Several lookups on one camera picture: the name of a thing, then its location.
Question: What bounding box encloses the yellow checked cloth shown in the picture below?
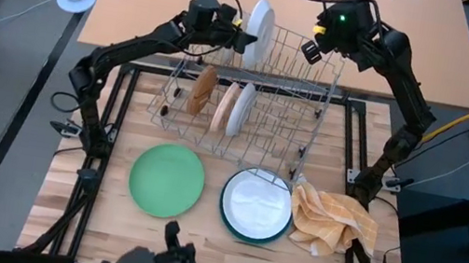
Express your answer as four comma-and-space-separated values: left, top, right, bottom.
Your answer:
282, 180, 385, 263

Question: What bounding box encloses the peach plastic plate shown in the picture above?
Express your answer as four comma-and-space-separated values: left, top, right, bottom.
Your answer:
208, 77, 243, 136

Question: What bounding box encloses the dark green plate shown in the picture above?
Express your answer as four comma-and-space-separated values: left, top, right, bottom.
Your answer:
213, 161, 302, 251

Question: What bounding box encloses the brown divided wooden plate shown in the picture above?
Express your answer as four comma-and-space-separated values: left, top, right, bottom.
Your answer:
184, 62, 221, 119

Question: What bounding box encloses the light green plate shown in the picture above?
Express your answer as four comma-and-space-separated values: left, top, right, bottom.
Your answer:
122, 137, 211, 225

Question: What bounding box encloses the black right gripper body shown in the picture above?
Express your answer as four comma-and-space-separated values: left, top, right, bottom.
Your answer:
311, 0, 381, 60

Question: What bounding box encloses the grey wire dish rack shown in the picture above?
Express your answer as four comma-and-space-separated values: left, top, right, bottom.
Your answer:
136, 0, 352, 196

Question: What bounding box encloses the black aluminium rig frame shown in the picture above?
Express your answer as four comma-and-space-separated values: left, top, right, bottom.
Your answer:
13, 48, 438, 263

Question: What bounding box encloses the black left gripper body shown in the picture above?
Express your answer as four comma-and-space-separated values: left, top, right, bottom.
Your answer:
182, 0, 248, 52

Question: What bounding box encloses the light tan desk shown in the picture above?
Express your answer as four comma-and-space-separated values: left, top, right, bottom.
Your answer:
76, 0, 469, 112

